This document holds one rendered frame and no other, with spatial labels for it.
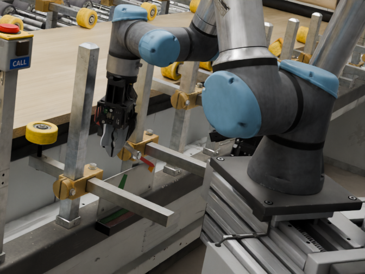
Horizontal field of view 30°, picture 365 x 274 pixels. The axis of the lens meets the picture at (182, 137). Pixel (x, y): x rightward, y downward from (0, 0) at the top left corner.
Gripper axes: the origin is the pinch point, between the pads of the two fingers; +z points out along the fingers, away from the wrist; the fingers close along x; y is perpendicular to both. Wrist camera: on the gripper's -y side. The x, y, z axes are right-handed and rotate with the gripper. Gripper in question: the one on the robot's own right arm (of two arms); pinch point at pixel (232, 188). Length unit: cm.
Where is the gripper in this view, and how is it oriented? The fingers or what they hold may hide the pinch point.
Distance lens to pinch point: 179.7
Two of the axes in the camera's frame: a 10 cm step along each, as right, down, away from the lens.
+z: -1.6, 9.3, 3.4
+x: 5.2, -2.2, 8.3
